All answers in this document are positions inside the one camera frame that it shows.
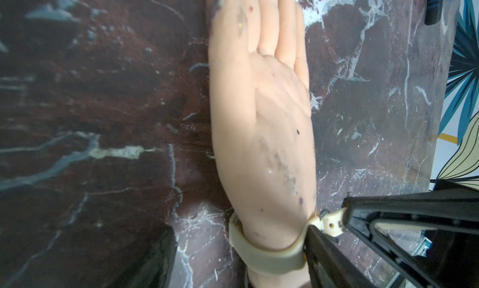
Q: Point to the blue handled pliers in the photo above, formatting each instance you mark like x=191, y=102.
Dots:
x=433, y=11

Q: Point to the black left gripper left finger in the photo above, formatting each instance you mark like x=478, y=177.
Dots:
x=152, y=269

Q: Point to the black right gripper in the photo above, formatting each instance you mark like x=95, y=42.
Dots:
x=453, y=256

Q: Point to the cream silicone wrist watch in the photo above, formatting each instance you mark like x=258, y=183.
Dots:
x=279, y=262

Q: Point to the beige mannequin hand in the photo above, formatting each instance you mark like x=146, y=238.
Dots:
x=262, y=133

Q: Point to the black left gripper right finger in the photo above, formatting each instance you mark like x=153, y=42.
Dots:
x=328, y=267

